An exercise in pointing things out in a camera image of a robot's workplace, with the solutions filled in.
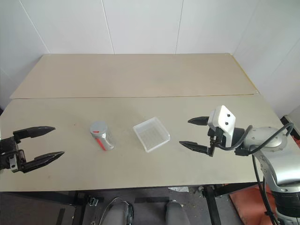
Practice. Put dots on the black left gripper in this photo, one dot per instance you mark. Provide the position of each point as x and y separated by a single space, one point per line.
9 152

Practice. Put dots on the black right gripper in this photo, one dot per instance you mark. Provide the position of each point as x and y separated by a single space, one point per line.
216 136

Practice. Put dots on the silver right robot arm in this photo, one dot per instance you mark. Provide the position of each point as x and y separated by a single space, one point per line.
274 164

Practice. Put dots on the clear plastic tray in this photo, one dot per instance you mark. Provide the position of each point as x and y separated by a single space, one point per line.
151 134

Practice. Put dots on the silver can with red stripe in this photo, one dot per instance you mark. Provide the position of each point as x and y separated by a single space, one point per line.
105 140

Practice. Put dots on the crumpled white paper scrap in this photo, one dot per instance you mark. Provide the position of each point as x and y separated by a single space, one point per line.
179 189

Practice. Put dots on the small metal clamp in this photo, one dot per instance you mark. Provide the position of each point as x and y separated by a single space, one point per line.
93 201

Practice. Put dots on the grey rounded shape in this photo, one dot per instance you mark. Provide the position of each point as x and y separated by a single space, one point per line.
174 213

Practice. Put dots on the red floor mat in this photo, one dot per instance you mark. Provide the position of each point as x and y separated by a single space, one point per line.
248 204

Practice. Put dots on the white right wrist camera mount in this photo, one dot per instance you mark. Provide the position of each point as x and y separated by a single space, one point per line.
222 118

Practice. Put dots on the black metal table frame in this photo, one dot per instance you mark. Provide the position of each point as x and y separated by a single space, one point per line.
212 206

